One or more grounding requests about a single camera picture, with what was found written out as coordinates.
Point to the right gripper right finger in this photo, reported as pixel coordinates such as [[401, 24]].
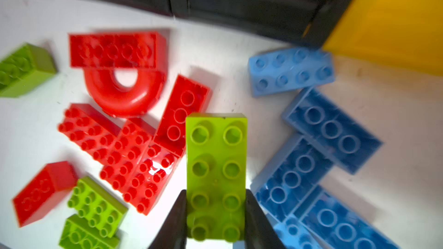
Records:
[[259, 234]]

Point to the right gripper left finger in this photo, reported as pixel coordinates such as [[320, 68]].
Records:
[[173, 233]]

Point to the green lego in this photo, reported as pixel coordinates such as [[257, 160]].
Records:
[[93, 203], [216, 150], [25, 69], [77, 234]]

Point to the red lego plate cluster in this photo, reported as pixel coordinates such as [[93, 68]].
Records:
[[133, 163]]

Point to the blue lego large bottom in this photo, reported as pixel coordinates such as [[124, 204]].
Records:
[[323, 217]]

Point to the red lego upright slim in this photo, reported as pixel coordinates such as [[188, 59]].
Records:
[[187, 97]]

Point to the red lego lower left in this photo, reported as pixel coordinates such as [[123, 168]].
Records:
[[44, 192]]

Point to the blue lego top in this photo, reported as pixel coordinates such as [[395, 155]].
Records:
[[290, 69]]

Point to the red long lego on arch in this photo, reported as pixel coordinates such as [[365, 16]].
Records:
[[119, 50]]

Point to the yellow bin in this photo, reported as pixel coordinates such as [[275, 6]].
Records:
[[402, 33]]

